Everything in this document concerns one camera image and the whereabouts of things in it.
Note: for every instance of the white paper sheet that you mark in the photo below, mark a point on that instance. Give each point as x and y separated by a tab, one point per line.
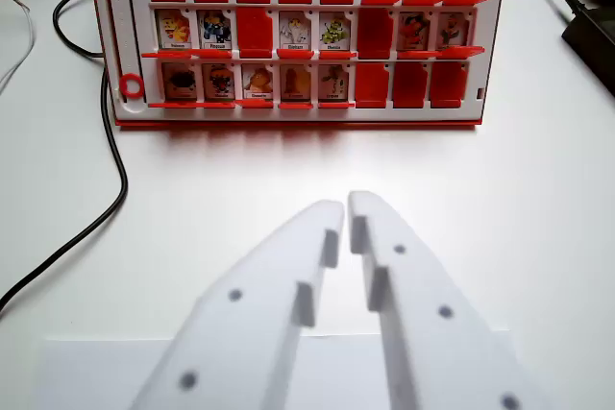
96	371

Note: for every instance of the red and white game board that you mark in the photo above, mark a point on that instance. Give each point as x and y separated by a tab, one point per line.
130	21

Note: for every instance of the black box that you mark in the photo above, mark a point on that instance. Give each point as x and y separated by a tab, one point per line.
593	31

